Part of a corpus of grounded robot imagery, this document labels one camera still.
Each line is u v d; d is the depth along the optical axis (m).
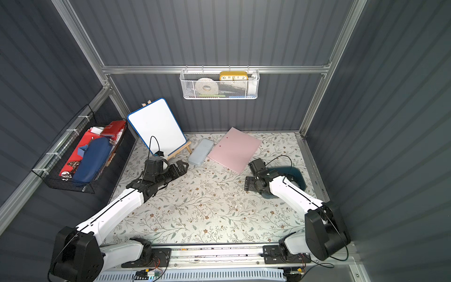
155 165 0.65
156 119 0.84
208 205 0.89
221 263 0.74
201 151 1.09
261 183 0.62
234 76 0.87
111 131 0.79
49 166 0.61
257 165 0.68
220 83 0.88
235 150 1.13
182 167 0.76
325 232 0.42
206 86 0.84
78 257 0.39
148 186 0.60
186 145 1.04
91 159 0.70
